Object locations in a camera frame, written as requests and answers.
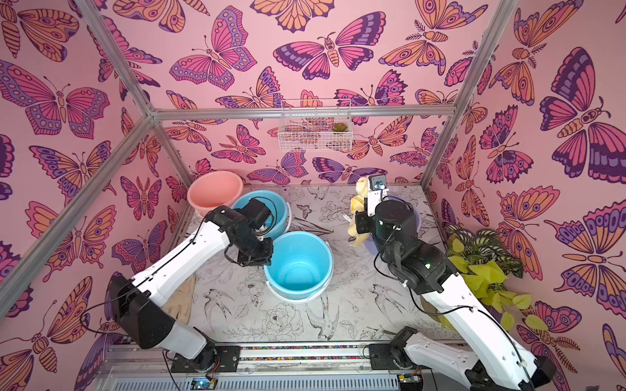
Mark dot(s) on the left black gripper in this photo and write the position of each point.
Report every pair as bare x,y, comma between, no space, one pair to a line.
264,260

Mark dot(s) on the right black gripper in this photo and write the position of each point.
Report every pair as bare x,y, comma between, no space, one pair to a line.
362,223

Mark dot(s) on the blue bucket white handle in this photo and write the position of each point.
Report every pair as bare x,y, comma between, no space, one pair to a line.
281,210

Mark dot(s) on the yellow microfiber cloth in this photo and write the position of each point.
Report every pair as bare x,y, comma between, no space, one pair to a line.
359,230

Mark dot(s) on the pink plastic bucket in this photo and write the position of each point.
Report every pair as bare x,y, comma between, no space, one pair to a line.
215,189

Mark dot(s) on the purple plastic bucket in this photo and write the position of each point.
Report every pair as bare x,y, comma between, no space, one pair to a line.
395,222

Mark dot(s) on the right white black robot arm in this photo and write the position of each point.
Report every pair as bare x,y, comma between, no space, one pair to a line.
494,361

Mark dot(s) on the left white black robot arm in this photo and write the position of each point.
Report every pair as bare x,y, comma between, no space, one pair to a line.
137,303

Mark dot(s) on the beige worn cloth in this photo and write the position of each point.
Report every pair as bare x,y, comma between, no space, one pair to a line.
179,305

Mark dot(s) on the green leafy potted plant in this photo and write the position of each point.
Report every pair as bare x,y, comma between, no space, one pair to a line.
485,264

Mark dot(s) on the small green succulent plant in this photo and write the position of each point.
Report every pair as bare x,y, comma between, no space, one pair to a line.
340,127

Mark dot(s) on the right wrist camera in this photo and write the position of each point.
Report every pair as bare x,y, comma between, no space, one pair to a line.
377,191

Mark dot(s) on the white wire wall basket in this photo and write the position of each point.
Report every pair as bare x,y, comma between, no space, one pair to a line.
306,124

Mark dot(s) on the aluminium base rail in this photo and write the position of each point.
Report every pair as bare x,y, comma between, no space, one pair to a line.
346,365

